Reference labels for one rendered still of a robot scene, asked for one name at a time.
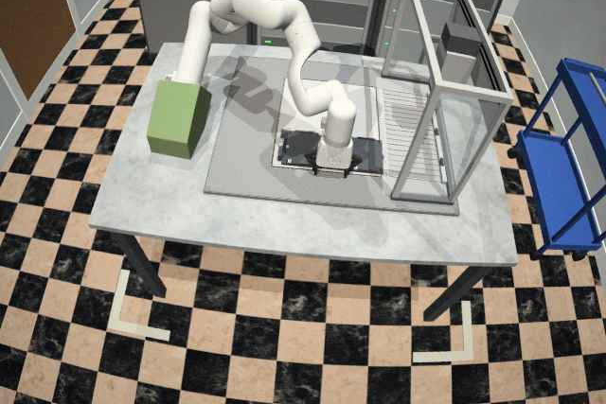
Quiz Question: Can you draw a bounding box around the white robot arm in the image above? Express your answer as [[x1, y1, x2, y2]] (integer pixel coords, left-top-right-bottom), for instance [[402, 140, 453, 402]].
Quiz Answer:
[[165, 0, 357, 149]]

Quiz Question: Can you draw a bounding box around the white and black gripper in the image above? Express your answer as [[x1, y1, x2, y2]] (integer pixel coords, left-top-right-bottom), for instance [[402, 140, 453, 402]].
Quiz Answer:
[[304, 136, 362, 178]]

